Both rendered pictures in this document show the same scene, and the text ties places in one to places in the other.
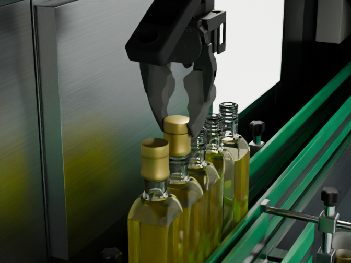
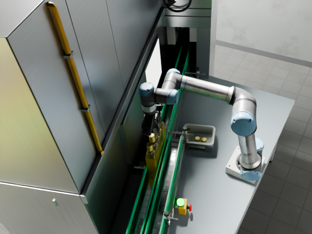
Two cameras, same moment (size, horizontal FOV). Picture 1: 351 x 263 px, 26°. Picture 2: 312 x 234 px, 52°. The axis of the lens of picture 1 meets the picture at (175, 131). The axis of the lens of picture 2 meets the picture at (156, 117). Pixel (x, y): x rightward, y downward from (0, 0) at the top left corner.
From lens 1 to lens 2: 1.08 m
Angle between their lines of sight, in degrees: 26
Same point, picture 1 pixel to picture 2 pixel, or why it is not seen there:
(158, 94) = not seen: hidden behind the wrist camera
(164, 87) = not seen: hidden behind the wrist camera
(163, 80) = not seen: hidden behind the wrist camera
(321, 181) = (178, 107)
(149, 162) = (148, 148)
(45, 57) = (121, 133)
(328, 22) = (171, 39)
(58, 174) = (127, 151)
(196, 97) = (155, 132)
